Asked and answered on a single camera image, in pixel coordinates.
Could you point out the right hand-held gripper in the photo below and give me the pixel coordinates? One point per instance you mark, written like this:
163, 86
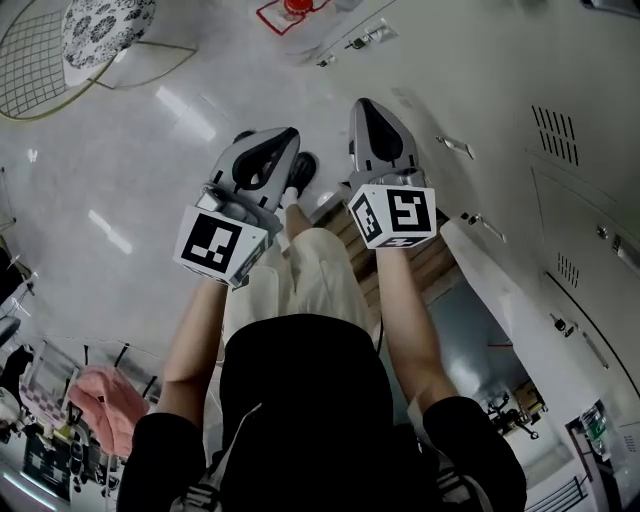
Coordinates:
400, 215

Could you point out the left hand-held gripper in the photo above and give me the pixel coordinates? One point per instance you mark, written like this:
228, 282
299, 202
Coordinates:
210, 245

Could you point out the bank of white locker doors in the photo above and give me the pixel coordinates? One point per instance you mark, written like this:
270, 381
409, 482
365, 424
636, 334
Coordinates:
500, 75

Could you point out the person's right forearm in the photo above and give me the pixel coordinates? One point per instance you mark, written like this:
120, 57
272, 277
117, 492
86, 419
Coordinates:
405, 320

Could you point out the person's left forearm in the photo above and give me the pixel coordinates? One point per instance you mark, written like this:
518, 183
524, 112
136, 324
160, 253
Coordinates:
195, 340

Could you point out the person's white sock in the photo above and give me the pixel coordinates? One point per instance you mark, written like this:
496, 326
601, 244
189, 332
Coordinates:
289, 197

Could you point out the person's cream trousers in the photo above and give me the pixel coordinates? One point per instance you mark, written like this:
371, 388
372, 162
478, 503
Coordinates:
320, 270

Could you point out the person's black shoe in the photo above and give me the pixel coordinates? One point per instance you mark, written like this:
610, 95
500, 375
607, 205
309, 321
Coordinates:
303, 169

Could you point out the person's black shirt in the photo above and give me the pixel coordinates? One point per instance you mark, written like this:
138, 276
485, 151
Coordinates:
300, 400

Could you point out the pink garment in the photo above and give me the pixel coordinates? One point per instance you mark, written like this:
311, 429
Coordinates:
107, 405

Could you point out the red round cap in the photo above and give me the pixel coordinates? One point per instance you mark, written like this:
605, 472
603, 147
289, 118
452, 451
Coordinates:
297, 5

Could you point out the red-edged white floor mat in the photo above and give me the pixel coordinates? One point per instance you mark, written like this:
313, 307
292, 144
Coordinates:
272, 17

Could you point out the floral black white cushion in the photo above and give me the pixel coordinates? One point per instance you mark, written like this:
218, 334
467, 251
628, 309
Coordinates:
100, 30

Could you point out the clear bottle with green label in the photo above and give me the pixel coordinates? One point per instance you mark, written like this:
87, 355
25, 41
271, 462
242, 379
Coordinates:
595, 427

